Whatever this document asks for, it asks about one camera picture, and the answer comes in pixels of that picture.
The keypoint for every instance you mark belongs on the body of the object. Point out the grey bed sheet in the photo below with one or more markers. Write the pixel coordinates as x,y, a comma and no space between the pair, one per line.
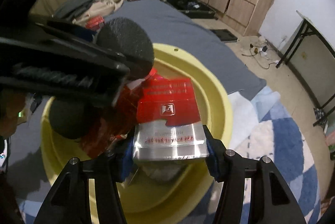
164,25

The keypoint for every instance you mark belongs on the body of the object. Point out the black round foam-top jar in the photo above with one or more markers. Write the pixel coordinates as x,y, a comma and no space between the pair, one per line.
128,38

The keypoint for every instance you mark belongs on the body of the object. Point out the beige jacket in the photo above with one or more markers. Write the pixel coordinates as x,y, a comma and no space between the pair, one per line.
98,8

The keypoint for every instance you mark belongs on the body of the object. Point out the power strip with cables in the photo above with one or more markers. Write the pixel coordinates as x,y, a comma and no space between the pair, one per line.
258,51

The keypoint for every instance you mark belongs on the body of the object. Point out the red silver cigarette pack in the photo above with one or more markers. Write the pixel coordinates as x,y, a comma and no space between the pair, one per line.
169,126

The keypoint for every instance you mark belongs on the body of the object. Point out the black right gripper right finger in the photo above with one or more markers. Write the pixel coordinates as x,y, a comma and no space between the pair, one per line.
271,200

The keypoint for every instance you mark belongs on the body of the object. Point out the black foam tray insert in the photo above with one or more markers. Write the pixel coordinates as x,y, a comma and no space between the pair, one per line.
224,35

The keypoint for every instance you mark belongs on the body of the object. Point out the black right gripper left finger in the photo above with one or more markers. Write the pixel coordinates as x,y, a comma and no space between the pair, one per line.
68,199

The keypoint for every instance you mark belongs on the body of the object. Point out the blue white checkered blanket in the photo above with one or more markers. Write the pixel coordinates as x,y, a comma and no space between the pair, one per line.
262,126

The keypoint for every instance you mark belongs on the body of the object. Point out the black folding table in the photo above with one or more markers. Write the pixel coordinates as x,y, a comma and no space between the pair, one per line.
310,57

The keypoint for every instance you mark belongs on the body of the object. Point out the dark red cigarette carton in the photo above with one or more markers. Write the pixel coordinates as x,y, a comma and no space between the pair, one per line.
115,123

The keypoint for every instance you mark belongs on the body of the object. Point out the red box by jacket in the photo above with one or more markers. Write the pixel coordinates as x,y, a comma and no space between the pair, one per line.
95,23

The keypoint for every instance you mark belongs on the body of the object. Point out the black open equipment case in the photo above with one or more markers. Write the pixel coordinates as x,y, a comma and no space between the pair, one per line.
194,9

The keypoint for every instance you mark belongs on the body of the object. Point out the yellow plastic basin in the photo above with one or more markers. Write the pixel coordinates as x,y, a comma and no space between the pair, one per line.
146,201

